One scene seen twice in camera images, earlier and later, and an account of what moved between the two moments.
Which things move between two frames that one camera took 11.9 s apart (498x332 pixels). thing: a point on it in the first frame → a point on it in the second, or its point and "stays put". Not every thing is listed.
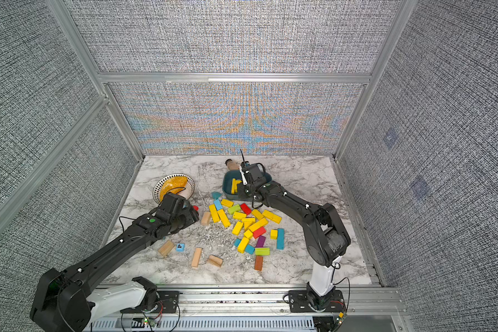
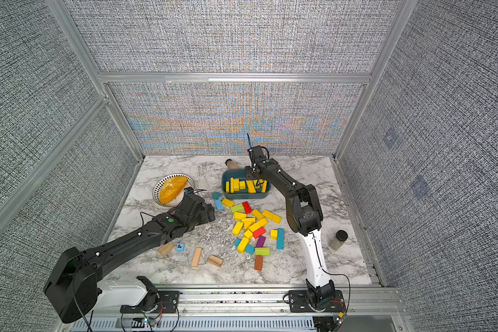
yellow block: [234, 185] stays put
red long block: [246, 209] stays put
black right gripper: [243, 189] → [247, 172]
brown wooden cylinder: [232, 165] stays put
